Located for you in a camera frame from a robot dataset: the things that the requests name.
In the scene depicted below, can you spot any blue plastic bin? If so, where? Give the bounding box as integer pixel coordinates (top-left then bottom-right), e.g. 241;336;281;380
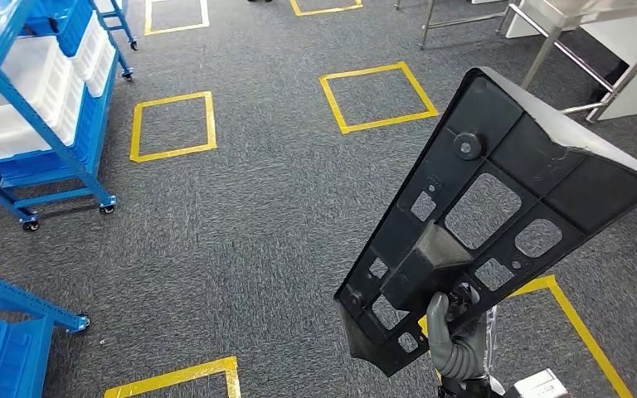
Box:
22;0;95;58
0;55;120;188

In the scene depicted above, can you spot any stainless steel side table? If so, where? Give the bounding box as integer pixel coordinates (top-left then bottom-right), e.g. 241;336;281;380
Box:
508;0;637;124

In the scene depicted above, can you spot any white plastic bin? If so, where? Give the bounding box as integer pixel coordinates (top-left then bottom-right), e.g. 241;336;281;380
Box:
0;35;86;162
71;12;118;99

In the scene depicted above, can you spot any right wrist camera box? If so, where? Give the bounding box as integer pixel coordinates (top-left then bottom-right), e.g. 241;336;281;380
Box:
508;369;570;398

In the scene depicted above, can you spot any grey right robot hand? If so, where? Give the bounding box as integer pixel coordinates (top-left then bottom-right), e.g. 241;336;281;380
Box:
425;283;498;378

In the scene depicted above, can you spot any black plastic panel part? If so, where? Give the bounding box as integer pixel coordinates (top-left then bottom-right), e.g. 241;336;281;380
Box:
333;66;637;378

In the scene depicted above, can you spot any blue plastic tray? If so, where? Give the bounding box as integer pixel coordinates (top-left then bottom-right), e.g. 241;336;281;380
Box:
0;317;56;398

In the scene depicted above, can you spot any steel table frame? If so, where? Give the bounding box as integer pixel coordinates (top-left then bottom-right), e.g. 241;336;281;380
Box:
394;0;518;51

